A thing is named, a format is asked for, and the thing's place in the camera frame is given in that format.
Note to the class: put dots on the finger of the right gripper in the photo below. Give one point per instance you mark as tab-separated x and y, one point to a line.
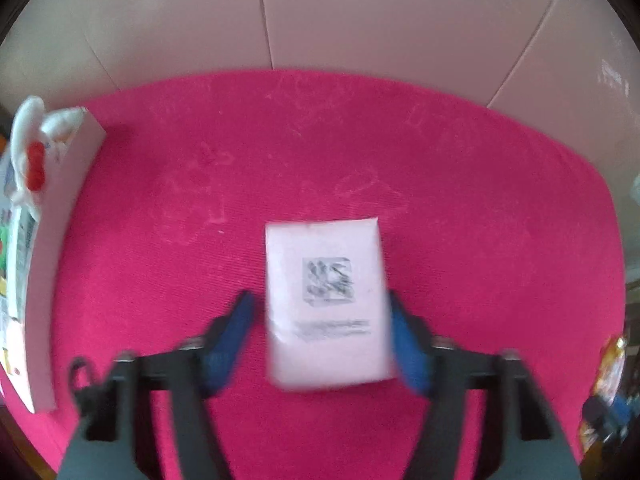
609	421

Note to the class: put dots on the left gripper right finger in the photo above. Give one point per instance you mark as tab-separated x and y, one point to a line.
485	417

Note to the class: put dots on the orange snack packet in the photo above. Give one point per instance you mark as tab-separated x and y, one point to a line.
606	384

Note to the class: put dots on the pink perfume box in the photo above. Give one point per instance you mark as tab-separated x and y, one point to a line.
328	317

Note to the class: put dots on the white plush toy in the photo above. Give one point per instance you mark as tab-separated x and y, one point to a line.
39	142

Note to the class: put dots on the pink rose-pattern table cloth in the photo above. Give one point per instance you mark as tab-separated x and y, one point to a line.
499	236

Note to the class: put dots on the white cardboard tray box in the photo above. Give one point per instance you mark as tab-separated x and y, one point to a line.
30	254

